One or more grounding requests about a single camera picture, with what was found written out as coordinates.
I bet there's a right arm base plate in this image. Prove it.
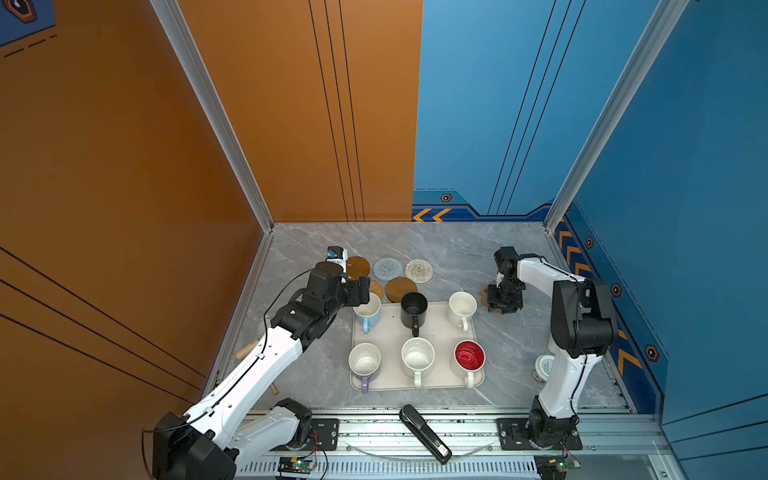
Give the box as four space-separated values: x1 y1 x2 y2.
496 417 563 451

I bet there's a red inside white mug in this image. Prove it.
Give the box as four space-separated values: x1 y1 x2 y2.
451 340 486 389

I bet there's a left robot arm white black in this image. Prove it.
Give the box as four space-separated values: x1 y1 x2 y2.
141 261 370 479

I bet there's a black stapler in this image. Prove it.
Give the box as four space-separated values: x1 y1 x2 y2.
399 404 452 465

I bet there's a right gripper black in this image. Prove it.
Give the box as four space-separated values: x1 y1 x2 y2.
486 280 524 313

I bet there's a light blue mug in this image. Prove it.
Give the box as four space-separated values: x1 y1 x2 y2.
353 293 382 334

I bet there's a blue grey woven coaster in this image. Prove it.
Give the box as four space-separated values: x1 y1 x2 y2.
372 257 404 282

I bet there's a white mug purple handle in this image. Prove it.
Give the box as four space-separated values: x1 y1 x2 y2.
348 343 382 394

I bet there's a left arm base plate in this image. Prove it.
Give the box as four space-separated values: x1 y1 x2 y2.
272 418 340 453

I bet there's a beige serving tray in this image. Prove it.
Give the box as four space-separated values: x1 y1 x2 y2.
348 301 487 393

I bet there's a glossy dark brown coaster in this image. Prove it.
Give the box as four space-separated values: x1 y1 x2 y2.
346 256 370 280

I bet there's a right circuit board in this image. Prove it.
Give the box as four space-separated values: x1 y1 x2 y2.
534 456 570 480

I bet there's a white mug top right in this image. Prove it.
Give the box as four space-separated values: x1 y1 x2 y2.
448 291 477 332

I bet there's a left green circuit board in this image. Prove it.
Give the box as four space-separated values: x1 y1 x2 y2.
276 457 318 479

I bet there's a black mug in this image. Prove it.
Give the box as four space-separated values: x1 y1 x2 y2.
400 292 428 337

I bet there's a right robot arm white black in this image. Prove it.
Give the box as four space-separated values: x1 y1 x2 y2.
487 246 618 449

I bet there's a white multicolour woven coaster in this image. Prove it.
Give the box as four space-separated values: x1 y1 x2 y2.
404 259 434 284

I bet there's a cork paw print coaster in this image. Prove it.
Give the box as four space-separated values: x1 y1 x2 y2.
480 284 498 310

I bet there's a white mug centre front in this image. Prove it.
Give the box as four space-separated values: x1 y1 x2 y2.
400 337 436 389

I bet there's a wooden mallet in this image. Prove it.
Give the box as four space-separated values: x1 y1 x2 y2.
235 340 279 395

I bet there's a round wooden coaster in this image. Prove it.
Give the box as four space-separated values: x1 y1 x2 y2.
385 277 418 303

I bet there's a rattan woven coaster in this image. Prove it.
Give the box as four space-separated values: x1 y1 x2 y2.
369 280 385 300

